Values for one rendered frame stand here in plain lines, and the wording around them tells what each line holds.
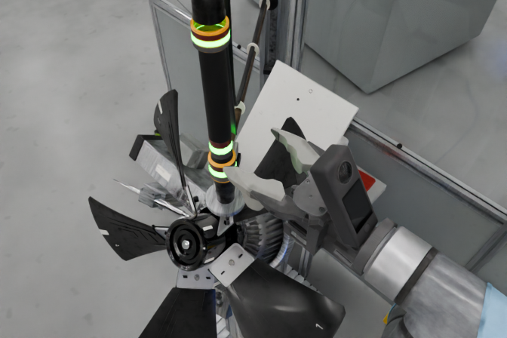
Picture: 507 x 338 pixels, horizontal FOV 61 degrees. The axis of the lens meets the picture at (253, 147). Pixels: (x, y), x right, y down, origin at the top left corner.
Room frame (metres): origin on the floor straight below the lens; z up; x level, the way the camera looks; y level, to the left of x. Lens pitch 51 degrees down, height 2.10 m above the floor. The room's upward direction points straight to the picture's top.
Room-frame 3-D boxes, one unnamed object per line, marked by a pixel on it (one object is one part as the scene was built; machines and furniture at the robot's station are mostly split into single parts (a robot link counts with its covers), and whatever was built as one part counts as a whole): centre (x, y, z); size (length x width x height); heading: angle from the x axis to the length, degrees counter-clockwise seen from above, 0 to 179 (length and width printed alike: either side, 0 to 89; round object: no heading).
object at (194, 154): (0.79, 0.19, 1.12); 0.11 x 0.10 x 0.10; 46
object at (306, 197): (0.27, -0.10, 1.63); 0.12 x 0.08 x 0.09; 47
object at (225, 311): (0.43, 0.07, 0.91); 0.12 x 0.08 x 0.12; 136
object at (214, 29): (0.41, 0.05, 1.81); 0.04 x 0.04 x 0.03
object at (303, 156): (0.37, -0.06, 1.63); 0.09 x 0.03 x 0.06; 25
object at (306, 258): (0.89, -0.25, 0.42); 0.04 x 0.04 x 0.83; 46
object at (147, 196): (0.66, 0.29, 1.08); 0.07 x 0.04 x 0.06; 56
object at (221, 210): (0.42, 0.05, 1.50); 0.09 x 0.07 x 0.10; 171
